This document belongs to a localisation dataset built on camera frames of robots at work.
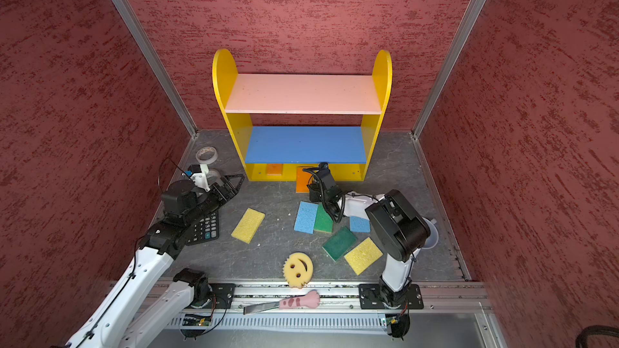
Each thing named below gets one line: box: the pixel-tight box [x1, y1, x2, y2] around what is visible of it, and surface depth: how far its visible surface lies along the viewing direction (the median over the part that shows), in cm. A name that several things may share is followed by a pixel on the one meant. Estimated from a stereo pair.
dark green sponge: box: [321, 225, 358, 262], surface depth 85 cm
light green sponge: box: [314, 203, 333, 234], surface depth 91 cm
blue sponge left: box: [293, 200, 320, 235], surface depth 92 cm
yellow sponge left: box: [230, 207, 266, 245], surface depth 90 cm
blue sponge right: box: [349, 215, 371, 233], surface depth 89 cm
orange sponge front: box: [295, 165, 316, 193], surface depth 102 cm
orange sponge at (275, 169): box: [266, 163, 283, 176], surface depth 106 cm
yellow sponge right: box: [344, 236, 384, 276], surface depth 83 cm
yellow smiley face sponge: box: [282, 252, 314, 289], surface depth 79 cm
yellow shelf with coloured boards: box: [211, 49, 393, 182], surface depth 83 cm
